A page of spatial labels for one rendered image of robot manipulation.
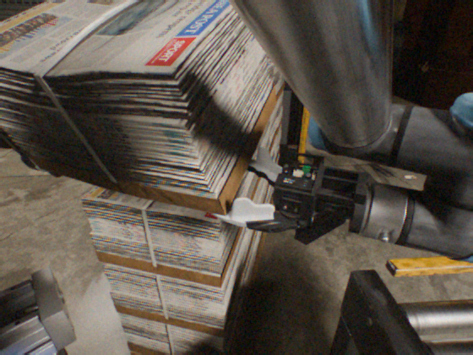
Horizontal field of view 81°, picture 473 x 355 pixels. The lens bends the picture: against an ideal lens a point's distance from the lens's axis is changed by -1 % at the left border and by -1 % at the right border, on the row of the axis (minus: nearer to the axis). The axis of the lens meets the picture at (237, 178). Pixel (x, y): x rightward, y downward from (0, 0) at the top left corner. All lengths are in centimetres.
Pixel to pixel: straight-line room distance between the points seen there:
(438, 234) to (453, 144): 11
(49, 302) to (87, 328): 96
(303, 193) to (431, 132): 15
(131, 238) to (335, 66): 71
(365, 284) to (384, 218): 23
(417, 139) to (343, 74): 19
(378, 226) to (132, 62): 33
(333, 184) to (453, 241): 14
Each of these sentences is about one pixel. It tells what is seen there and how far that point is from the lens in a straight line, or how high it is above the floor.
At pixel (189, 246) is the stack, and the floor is 73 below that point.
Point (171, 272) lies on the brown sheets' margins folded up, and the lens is 82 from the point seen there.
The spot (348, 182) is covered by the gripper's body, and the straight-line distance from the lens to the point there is 38.
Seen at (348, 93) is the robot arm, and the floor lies 117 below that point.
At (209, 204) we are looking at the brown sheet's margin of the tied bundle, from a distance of 41.
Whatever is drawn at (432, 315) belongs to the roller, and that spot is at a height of 80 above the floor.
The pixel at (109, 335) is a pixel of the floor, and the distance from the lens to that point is 153.
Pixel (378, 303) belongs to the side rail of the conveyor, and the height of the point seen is 80.
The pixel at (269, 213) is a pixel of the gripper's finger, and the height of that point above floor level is 98.
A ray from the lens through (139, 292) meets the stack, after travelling 96.
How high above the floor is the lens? 122
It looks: 29 degrees down
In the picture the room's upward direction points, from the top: straight up
